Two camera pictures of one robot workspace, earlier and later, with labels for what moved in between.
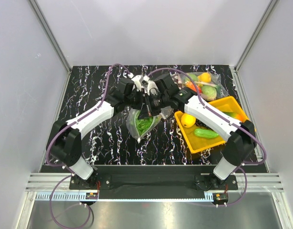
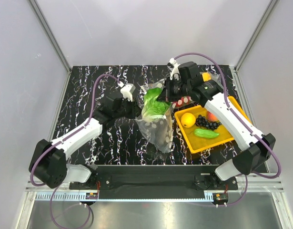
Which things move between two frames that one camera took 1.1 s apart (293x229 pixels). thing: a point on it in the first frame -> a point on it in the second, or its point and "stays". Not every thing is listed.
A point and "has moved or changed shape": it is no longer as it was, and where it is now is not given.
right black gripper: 146,111 -> 166,95
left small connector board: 91,195 stays
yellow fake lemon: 187,120 stays
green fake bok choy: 143,124 has moved or changed shape
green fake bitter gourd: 205,134 stays
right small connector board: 220,197 stays
